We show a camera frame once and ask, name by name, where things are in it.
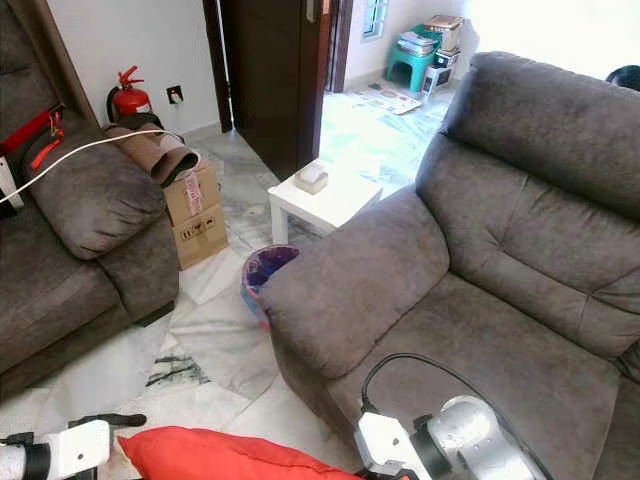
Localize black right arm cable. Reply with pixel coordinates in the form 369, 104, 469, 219
360, 351, 503, 413

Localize red strap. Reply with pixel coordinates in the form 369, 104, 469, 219
0, 104, 67, 172

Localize beige tissue box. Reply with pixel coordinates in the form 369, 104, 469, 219
293, 163, 330, 195

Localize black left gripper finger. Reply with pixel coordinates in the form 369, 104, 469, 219
68, 412, 148, 429

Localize brown sofa with wood trim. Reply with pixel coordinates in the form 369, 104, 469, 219
0, 0, 182, 401

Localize rolled brown mat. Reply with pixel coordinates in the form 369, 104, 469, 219
102, 123, 202, 188

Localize dark wooden door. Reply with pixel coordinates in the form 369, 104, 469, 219
218, 0, 337, 182

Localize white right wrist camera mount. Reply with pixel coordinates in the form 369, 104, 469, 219
353, 410, 432, 475

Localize black round object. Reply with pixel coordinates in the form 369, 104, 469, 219
606, 64, 640, 94

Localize white cable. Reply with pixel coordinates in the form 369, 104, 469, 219
0, 129, 177, 205

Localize beige stacked boxes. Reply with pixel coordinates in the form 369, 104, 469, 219
422, 13, 465, 52

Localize cardboard box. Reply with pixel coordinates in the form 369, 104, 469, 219
165, 163, 231, 271

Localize red fire extinguisher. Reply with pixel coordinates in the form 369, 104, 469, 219
107, 65, 153, 124

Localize waste bin with purple bag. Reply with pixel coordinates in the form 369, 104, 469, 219
241, 244, 302, 330

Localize red pillow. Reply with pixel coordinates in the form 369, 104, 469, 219
117, 427, 363, 480

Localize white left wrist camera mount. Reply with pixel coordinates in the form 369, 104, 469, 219
46, 420, 114, 477

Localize white side table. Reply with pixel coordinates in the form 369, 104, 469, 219
268, 160, 384, 245

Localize window with grille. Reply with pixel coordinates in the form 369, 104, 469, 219
362, 0, 390, 40

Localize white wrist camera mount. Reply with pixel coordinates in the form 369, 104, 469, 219
353, 410, 432, 475
46, 420, 114, 477

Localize large brown fabric sofa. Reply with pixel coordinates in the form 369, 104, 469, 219
260, 50, 640, 480

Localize newspaper sheet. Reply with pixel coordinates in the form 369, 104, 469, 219
345, 85, 427, 117

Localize white device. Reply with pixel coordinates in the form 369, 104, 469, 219
0, 155, 24, 212

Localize green plastic stool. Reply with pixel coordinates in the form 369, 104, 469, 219
385, 25, 442, 94

